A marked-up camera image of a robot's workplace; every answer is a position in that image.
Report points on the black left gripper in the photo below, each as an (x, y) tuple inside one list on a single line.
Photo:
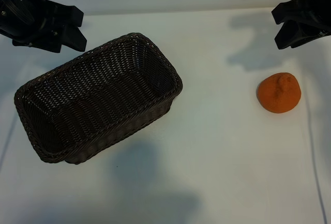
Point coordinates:
[(28, 27)]

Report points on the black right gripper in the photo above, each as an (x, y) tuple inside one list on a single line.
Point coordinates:
[(323, 4)]

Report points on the dark brown woven basket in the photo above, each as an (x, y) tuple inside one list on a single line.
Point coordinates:
[(103, 87)]

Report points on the orange fruit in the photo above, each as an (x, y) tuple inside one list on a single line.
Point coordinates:
[(279, 94)]

